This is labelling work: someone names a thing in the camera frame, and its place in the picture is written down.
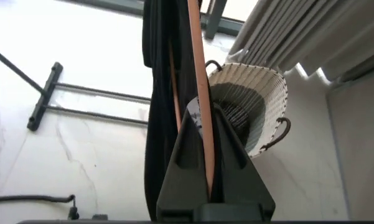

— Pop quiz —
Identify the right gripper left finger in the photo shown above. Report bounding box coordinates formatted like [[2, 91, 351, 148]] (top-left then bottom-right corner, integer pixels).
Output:
[[156, 98, 211, 222]]

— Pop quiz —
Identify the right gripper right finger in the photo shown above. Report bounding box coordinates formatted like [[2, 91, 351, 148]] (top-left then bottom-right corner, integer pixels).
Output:
[[212, 103, 276, 222]]

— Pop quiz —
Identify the black garment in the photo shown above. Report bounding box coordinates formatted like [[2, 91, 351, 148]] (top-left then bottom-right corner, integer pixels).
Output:
[[142, 0, 206, 220]]

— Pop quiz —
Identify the pink clothes hanger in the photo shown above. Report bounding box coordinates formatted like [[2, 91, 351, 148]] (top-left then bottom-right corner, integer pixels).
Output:
[[167, 0, 216, 197]]

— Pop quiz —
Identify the white laundry basket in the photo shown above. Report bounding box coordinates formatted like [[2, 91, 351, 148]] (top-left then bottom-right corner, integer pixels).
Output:
[[204, 59, 292, 159]]

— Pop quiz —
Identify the black clothes rack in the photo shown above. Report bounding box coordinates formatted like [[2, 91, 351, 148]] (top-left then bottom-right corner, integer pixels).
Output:
[[0, 34, 152, 132]]

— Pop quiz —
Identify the black cable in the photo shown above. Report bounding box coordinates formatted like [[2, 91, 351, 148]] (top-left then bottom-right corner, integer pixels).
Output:
[[0, 194, 80, 221]]

